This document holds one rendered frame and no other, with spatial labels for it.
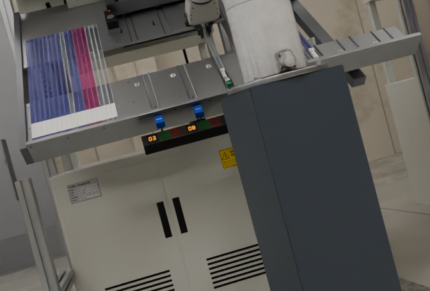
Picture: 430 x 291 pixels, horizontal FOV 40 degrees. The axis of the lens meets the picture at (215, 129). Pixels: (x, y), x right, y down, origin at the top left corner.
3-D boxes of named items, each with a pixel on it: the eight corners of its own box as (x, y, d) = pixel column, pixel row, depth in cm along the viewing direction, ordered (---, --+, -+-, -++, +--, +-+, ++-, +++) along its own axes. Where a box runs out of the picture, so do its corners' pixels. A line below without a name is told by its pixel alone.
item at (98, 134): (262, 103, 171) (261, 84, 166) (34, 163, 163) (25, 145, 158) (260, 100, 172) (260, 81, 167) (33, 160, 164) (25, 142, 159)
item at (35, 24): (225, 31, 198) (224, 18, 194) (28, 80, 190) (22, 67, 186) (201, -16, 221) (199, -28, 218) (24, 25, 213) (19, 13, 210)
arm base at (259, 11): (347, 62, 103) (320, -40, 103) (247, 87, 98) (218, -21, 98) (302, 78, 121) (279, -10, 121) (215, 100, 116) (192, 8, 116)
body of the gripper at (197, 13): (214, -20, 179) (215, 7, 188) (181, -12, 177) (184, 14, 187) (221, -3, 175) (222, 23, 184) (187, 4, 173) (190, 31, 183)
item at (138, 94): (260, 93, 170) (260, 85, 168) (31, 153, 162) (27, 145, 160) (240, 56, 183) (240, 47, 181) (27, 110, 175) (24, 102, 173)
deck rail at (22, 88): (34, 163, 163) (26, 147, 159) (26, 165, 163) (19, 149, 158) (24, 26, 213) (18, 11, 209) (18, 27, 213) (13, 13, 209)
